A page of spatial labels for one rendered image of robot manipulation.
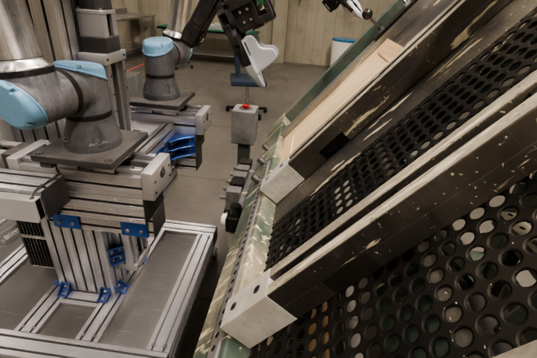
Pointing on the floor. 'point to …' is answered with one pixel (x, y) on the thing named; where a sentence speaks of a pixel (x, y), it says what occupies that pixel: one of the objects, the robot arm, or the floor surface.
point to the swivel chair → (242, 82)
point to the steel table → (130, 28)
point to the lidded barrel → (340, 47)
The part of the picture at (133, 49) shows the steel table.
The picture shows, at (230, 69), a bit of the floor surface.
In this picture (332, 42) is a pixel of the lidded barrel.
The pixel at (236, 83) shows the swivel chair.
